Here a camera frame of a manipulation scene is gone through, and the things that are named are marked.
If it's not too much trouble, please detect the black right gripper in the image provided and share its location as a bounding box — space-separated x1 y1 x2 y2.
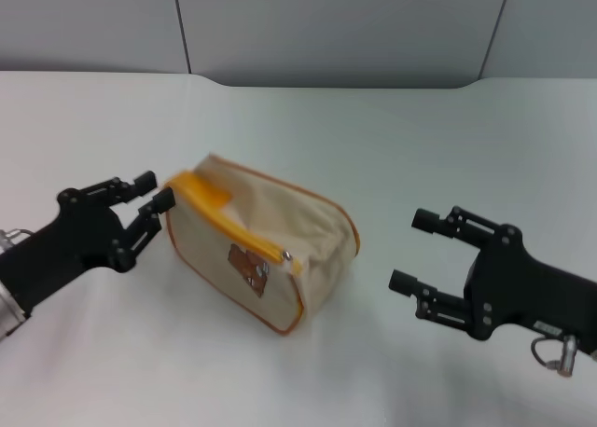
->
387 205 597 354

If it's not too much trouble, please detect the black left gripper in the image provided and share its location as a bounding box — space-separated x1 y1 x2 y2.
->
0 170 177 317

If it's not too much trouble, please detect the beige orange-trimmed zipper food bag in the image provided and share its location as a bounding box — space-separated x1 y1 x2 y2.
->
163 152 362 337

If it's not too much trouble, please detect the silver left gripper cable plug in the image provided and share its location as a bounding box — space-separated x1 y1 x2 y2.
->
0 227 36 252

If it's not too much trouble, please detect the silver gripper cable plug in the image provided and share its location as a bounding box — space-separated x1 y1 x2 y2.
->
0 227 36 252
530 334 583 378

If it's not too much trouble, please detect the silver right gripper cable plug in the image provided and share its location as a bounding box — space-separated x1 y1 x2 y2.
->
530 334 583 378

